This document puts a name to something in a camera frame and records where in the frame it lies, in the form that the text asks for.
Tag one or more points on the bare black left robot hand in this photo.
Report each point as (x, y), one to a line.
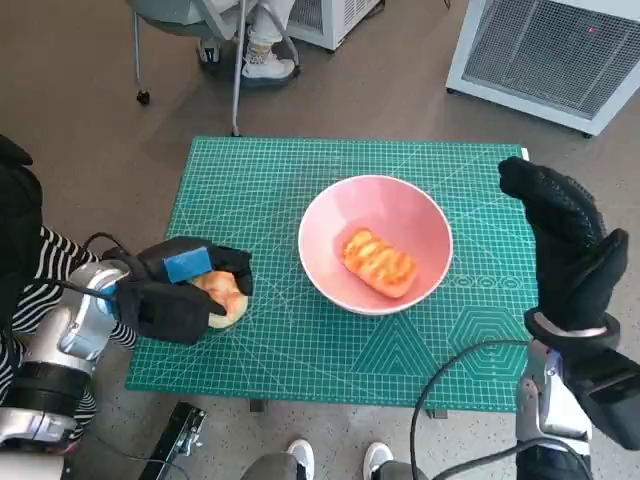
(220, 257)

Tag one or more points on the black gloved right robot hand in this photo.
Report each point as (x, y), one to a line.
(575, 250)

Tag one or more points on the round toy bread bun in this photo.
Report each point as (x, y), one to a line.
(227, 288)

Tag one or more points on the pink bowl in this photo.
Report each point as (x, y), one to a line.
(325, 225)

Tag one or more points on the long braided toy bread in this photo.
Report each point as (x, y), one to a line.
(380, 262)

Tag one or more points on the thin white board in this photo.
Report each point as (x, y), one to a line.
(525, 151)

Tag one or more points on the green cutting mat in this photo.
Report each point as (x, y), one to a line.
(300, 350)

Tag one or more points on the silver metal pole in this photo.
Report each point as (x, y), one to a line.
(236, 100)

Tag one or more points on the person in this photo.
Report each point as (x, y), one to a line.
(265, 25)
(300, 455)
(50, 245)

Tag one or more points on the large white mesh-front cabinet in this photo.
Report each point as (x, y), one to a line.
(550, 50)

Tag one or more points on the grey office chair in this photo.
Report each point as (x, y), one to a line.
(165, 20)

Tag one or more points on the small white cabinet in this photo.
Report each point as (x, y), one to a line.
(330, 25)

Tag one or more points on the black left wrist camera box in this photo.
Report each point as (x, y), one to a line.
(165, 310)

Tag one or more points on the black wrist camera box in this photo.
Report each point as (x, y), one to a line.
(610, 395)
(165, 310)

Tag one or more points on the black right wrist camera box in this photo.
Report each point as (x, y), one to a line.
(610, 395)

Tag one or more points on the black metal bracket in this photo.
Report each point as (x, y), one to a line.
(175, 440)

